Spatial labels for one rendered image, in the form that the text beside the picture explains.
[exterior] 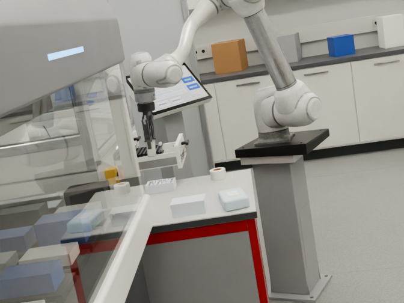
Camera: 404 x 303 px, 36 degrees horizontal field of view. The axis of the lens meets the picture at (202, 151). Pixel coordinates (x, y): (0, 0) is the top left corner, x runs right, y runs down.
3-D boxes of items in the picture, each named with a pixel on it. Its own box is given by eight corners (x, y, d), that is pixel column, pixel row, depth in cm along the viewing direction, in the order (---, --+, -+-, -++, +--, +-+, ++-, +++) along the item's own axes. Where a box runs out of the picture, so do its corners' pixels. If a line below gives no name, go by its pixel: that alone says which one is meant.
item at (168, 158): (182, 153, 308) (180, 140, 307) (177, 165, 283) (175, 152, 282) (103, 165, 311) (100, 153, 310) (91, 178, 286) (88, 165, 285)
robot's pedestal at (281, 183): (332, 276, 337) (314, 139, 321) (315, 303, 311) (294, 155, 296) (279, 274, 351) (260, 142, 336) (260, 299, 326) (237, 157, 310)
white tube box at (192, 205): (207, 206, 239) (205, 193, 238) (206, 213, 231) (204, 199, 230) (174, 211, 240) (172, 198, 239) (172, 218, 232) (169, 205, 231)
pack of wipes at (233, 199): (219, 201, 243) (216, 190, 242) (243, 196, 243) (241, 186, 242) (225, 212, 228) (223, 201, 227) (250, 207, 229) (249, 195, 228)
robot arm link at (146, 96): (156, 86, 271) (158, 100, 273) (136, 88, 273) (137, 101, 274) (152, 89, 263) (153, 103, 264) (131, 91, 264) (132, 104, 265)
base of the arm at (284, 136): (296, 133, 324) (295, 122, 323) (290, 142, 303) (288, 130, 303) (262, 137, 330) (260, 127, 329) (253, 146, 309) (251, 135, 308)
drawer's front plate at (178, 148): (186, 154, 310) (182, 132, 308) (181, 168, 282) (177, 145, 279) (183, 154, 310) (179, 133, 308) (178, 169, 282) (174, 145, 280)
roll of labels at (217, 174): (223, 174, 282) (222, 166, 281) (228, 177, 275) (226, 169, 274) (208, 178, 280) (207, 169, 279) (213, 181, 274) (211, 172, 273)
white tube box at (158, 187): (177, 185, 278) (175, 177, 277) (174, 190, 269) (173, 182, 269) (149, 189, 279) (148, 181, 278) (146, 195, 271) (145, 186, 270)
